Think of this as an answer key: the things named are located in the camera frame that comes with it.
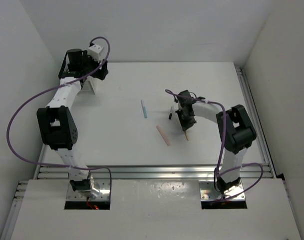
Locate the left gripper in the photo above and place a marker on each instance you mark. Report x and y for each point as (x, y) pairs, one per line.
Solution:
(100, 74)

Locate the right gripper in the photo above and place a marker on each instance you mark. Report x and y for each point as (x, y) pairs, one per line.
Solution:
(185, 125)

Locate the white black-tipped makeup pen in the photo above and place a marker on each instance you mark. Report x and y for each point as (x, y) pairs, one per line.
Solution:
(171, 112)

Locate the pink makeup pencil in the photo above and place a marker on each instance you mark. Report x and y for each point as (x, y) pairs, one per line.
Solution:
(164, 137)

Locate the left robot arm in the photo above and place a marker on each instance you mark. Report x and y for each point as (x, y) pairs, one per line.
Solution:
(57, 127)

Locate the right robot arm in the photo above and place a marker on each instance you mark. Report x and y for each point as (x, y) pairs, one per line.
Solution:
(236, 130)

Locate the light blue makeup pen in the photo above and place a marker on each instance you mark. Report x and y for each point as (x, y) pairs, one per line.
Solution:
(144, 109)

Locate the white slotted organizer box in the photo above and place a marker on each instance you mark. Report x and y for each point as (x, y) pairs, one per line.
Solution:
(89, 86)

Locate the white front cover board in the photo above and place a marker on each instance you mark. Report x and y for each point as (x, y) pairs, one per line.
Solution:
(155, 210)

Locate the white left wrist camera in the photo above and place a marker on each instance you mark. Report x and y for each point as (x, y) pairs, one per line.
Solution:
(95, 52)

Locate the aluminium frame rail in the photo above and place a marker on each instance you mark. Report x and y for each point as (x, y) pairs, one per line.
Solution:
(113, 131)

